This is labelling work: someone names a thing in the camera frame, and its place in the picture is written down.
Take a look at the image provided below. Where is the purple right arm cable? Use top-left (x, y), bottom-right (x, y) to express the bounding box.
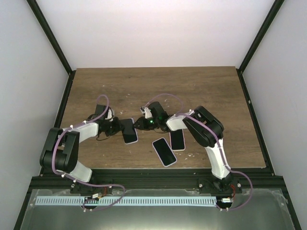
top-left (145, 93), bottom-right (254, 212)

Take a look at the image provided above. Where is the lavender phone case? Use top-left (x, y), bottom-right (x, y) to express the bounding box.
top-left (152, 137), bottom-right (178, 167)

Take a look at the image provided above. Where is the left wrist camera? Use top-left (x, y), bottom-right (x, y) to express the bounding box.
top-left (105, 108), bottom-right (114, 120)

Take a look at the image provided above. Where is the black frame post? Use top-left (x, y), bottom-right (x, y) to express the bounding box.
top-left (238, 0), bottom-right (284, 73)
top-left (26, 0), bottom-right (73, 75)

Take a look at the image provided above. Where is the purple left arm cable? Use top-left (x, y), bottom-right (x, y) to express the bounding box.
top-left (51, 95), bottom-right (126, 212)

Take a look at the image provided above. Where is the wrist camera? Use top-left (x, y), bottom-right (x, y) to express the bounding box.
top-left (105, 108), bottom-right (114, 120)
top-left (140, 107), bottom-right (153, 119)

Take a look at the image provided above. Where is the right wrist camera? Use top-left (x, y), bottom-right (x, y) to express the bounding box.
top-left (140, 107), bottom-right (153, 119)

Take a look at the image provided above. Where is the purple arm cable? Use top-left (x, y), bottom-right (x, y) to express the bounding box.
top-left (145, 93), bottom-right (254, 212)
top-left (51, 95), bottom-right (126, 212)

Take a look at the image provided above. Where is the light blue slotted cable duct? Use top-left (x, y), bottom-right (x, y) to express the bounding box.
top-left (35, 196), bottom-right (217, 207)

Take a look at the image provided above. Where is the black frame post right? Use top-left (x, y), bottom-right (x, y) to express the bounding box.
top-left (238, 0), bottom-right (284, 73)

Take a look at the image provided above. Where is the beige phone case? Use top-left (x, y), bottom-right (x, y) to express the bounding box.
top-left (169, 130), bottom-right (187, 151)

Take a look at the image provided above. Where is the black phone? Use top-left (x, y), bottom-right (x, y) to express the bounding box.
top-left (170, 130), bottom-right (185, 150)
top-left (119, 118), bottom-right (138, 143)

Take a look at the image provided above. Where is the white-edged black smartphone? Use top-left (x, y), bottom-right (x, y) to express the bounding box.
top-left (153, 138), bottom-right (177, 165)

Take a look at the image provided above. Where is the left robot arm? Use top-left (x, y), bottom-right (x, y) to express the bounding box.
top-left (39, 104), bottom-right (124, 194)

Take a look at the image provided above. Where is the black frame post left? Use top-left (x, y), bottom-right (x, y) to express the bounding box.
top-left (26, 0), bottom-right (73, 75)

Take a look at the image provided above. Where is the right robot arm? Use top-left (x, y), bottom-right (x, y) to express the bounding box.
top-left (134, 102), bottom-right (230, 193)

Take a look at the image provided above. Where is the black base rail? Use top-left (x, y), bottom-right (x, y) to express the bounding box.
top-left (29, 168), bottom-right (285, 196)

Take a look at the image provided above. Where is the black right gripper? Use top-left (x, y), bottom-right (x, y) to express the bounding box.
top-left (132, 117), bottom-right (159, 132)

